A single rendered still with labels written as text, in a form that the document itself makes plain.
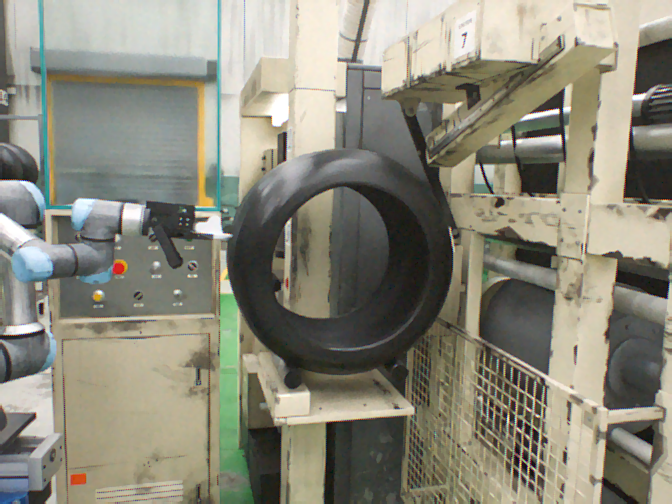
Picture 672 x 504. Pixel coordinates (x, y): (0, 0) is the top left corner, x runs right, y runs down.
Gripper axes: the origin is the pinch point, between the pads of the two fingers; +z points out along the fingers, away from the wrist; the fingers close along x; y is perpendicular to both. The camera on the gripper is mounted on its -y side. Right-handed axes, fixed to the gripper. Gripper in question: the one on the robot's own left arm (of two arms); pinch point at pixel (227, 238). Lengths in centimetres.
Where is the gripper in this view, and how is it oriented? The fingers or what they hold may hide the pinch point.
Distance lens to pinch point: 140.2
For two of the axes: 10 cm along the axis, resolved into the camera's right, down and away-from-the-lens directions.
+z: 9.6, 1.0, 2.6
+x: -2.5, -1.2, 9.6
